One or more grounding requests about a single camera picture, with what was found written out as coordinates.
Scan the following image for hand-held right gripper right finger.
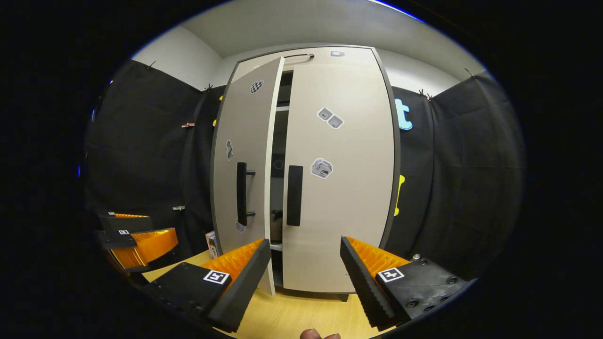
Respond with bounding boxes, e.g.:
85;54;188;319
339;236;472;330

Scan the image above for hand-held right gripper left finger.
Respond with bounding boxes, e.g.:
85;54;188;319
144;239;272;332

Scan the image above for white shoe cabinet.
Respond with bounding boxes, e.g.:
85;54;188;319
211;45;401;302

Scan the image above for white cabinet door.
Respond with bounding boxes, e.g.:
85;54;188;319
211;56;285;296
282;47;401;293

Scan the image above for white cabinet drawer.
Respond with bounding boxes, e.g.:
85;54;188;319
233;46;380;71

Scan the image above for small white box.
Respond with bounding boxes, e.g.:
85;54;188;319
205;230;220;258

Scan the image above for black backdrop cloth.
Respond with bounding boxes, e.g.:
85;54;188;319
85;59;227;274
384;71;526;281

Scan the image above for black door handle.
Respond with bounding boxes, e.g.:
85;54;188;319
236;162;256;226
286;165;303;227

